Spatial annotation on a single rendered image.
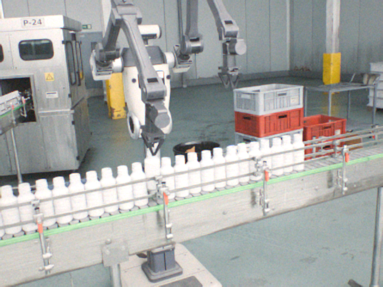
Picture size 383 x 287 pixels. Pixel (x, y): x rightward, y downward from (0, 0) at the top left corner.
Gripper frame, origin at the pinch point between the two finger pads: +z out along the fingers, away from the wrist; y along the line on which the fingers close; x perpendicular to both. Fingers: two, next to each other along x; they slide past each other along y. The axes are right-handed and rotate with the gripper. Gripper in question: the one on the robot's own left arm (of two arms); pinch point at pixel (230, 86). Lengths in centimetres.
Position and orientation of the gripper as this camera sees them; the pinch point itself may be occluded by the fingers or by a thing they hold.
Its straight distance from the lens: 184.6
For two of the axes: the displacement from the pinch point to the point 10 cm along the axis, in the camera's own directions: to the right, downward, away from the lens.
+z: 0.5, 9.7, 2.6
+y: -4.1, -2.1, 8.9
